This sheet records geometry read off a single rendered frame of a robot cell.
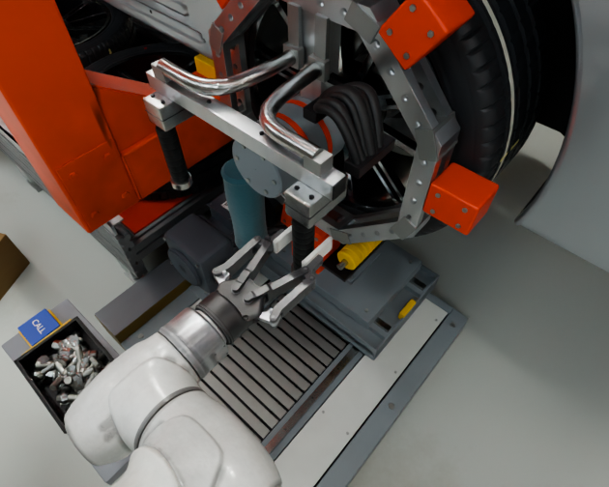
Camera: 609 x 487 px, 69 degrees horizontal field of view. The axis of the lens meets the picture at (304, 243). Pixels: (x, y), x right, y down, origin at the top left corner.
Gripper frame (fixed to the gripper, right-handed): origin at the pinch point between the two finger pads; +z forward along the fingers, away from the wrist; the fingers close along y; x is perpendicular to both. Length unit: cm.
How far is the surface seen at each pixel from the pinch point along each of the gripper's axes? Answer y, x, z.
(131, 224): -77, -56, 0
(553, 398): 57, -83, 54
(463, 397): 36, -83, 35
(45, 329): -46, -35, -38
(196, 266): -40, -44, -1
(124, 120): -61, -8, 4
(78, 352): -29, -26, -36
